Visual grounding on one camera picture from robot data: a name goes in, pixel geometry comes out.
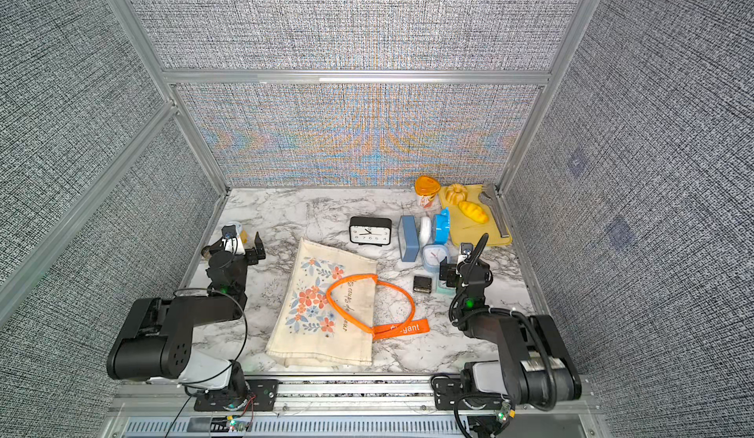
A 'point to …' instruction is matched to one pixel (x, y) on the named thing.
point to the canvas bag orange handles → (327, 311)
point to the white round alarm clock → (425, 229)
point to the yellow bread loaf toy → (473, 211)
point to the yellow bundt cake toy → (456, 193)
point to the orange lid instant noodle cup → (426, 189)
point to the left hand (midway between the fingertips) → (245, 231)
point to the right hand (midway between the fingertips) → (464, 251)
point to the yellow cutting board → (466, 230)
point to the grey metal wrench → (494, 201)
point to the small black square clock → (422, 284)
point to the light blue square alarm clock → (432, 255)
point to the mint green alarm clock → (443, 289)
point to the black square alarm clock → (370, 231)
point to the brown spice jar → (205, 252)
